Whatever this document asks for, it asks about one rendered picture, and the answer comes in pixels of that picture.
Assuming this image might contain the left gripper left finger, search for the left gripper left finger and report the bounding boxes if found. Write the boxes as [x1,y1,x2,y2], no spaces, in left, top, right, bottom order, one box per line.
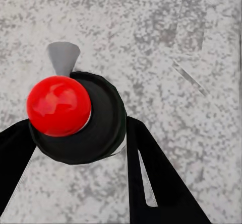
[0,118,38,217]

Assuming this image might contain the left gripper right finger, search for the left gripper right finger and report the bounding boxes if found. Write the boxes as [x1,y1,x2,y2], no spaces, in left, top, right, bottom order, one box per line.
[126,117,211,224]

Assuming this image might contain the insectifuge atomizer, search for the insectifuge atomizer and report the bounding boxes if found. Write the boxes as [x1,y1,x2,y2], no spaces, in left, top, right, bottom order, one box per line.
[26,41,127,165]

